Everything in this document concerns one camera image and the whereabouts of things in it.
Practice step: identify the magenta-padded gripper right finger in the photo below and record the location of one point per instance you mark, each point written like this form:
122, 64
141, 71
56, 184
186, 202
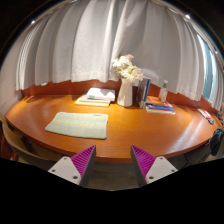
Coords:
154, 168

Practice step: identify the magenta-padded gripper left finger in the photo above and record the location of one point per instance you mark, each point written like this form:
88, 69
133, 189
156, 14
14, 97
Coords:
71, 168

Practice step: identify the pale green towel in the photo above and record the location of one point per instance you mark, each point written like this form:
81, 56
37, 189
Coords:
78, 125

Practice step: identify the wooden chair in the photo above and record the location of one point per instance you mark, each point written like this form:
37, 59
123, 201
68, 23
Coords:
30, 151

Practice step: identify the flat pale book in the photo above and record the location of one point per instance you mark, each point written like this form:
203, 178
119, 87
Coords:
160, 112

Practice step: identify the flat blue book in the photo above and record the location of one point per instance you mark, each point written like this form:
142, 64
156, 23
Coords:
160, 107

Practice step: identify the flat yellow book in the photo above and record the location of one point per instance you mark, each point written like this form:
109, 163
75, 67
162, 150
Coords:
90, 104

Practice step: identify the black bag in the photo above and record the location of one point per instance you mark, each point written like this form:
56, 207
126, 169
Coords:
217, 141

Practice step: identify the thin grey-white book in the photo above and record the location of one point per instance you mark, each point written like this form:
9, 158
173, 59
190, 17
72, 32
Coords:
87, 99

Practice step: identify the small dark object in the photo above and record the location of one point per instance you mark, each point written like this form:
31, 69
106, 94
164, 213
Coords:
211, 121

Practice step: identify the red booklet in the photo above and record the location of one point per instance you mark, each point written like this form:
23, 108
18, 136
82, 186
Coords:
204, 113

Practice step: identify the clear plastic bottle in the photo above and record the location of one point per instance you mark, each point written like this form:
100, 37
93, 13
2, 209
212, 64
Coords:
163, 93

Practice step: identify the upright dark grey book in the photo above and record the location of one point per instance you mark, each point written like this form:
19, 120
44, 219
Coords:
141, 91

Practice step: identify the upright blue book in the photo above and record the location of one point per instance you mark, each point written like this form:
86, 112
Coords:
147, 90

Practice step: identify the white ceramic vase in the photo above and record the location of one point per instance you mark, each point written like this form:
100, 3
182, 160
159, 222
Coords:
125, 95

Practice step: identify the thick white book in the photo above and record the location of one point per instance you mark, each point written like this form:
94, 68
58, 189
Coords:
101, 94

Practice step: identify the white flower bouquet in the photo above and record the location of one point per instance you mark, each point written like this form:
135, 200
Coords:
128, 70

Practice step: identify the window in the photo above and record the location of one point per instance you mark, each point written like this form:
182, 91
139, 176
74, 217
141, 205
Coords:
208, 73

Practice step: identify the white curtain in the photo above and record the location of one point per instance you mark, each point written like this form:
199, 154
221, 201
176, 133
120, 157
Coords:
100, 40

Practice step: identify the white wall plate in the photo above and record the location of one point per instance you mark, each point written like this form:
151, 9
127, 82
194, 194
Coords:
44, 84

